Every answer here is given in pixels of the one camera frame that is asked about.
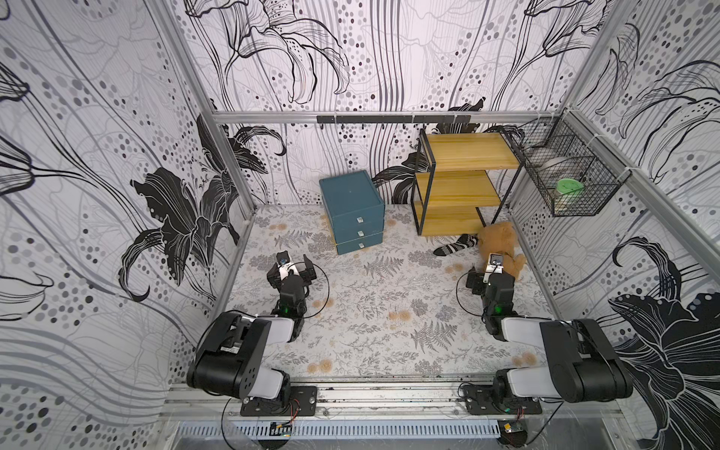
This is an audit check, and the teal drawer cabinet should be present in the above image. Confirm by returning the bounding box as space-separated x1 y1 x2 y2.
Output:
319 171 386 246

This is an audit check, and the teal top drawer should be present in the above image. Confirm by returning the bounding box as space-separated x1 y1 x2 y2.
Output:
330 204 386 231

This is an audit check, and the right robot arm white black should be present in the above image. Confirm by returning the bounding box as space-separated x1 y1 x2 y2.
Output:
466 265 634 409

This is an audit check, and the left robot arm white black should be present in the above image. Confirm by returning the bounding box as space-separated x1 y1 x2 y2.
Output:
186 251 317 408

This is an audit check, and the striped black white sock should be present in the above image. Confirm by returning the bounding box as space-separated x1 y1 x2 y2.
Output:
433 234 478 257

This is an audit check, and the brown teddy bear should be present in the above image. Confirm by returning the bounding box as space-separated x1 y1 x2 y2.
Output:
477 221 527 279

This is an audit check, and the yellow black shelf rack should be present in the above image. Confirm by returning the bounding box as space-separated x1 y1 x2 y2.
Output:
410 127 521 237

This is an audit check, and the green lid container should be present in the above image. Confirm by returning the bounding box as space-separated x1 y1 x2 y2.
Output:
555 178 585 206

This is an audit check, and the white bowl in basket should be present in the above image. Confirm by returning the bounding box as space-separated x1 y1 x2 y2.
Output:
539 157 573 172

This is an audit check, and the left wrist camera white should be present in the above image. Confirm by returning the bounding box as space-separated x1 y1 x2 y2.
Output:
276 251 299 281

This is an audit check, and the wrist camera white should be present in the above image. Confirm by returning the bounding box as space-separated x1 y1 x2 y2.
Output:
485 253 504 277
276 251 299 281

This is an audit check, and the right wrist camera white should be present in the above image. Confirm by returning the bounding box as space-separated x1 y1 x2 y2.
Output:
485 253 504 277

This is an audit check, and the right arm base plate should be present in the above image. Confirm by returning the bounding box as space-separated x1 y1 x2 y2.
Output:
457 382 543 417

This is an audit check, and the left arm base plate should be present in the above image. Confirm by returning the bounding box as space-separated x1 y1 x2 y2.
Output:
240 384 318 418

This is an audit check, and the black wire basket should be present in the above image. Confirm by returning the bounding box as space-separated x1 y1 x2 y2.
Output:
516 117 627 218

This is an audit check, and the black bar on wall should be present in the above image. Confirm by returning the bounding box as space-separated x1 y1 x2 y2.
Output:
316 114 471 125

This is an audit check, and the aluminium rail frame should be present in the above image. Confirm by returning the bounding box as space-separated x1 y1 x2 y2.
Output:
162 378 626 422

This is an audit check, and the white slotted cable duct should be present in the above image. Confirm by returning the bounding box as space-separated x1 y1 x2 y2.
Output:
176 419 501 441

